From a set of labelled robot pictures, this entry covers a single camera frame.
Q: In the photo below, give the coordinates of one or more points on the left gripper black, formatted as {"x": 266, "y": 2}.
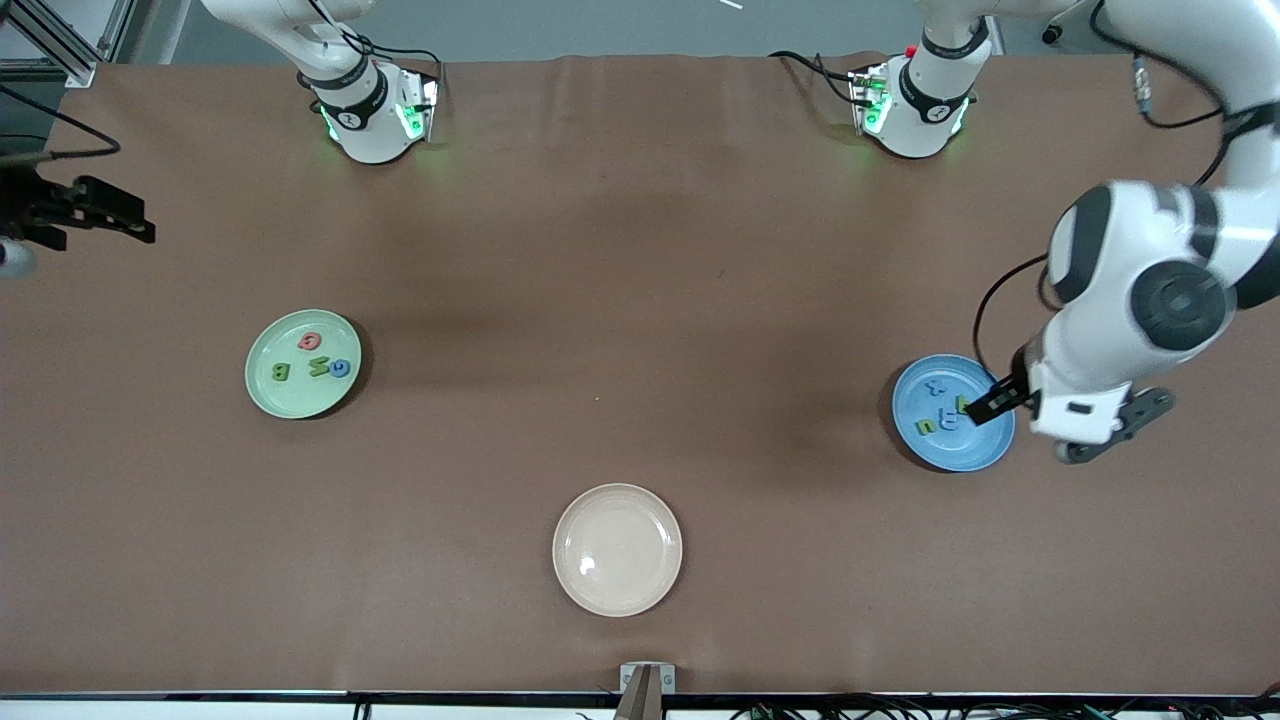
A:
{"x": 1003, "y": 396}

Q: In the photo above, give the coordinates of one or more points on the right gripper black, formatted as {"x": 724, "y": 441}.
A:
{"x": 30, "y": 207}

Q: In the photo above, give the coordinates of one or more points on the pink uppercase letter Q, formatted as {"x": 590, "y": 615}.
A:
{"x": 302, "y": 343}

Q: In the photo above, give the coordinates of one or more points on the blue uppercase letter G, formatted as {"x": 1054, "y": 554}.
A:
{"x": 334, "y": 369}

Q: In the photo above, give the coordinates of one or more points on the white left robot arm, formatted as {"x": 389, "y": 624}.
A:
{"x": 1100, "y": 300}

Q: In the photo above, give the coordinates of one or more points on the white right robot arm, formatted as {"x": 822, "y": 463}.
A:
{"x": 365, "y": 110}

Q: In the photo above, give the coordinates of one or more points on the blue plate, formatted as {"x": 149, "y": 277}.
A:
{"x": 960, "y": 450}

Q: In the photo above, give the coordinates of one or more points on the green plate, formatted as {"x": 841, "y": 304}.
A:
{"x": 290, "y": 400}

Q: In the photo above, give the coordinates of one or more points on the brown table mat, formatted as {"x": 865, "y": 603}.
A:
{"x": 700, "y": 600}

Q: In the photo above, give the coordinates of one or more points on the beige plate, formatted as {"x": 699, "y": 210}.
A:
{"x": 617, "y": 550}

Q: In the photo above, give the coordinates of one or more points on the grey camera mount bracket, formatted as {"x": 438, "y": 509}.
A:
{"x": 626, "y": 678}

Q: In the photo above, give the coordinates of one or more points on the white black table edge rail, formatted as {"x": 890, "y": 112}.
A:
{"x": 200, "y": 710}

